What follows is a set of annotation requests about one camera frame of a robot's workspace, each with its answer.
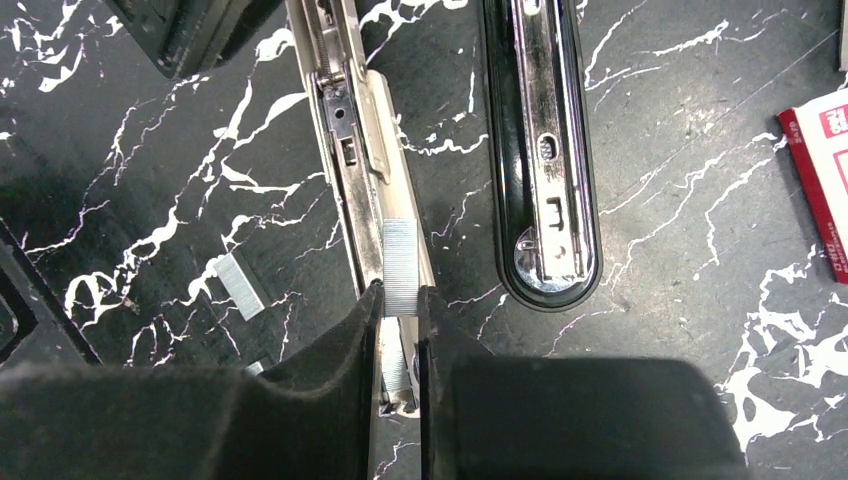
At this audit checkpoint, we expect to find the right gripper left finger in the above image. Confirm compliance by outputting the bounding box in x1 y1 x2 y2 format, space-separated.
1 282 384 479

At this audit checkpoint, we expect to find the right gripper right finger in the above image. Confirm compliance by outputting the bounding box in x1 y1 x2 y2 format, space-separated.
418 287 749 479

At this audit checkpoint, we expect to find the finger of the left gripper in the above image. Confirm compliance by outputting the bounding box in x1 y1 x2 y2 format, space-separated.
105 0 282 80

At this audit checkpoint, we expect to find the staple strip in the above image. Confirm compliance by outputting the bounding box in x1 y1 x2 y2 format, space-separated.
213 251 268 321
379 317 416 411
383 218 419 317

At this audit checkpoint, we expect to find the beige stapler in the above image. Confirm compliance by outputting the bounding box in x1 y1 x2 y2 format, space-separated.
286 1 435 418

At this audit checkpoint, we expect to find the red white staple box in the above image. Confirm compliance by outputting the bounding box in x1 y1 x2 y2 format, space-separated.
778 89 847 284

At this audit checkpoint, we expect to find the black stapler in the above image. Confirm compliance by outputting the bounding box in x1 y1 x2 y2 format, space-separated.
480 1 602 312

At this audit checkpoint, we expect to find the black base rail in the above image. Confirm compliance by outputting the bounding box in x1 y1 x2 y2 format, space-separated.
1 225 101 369

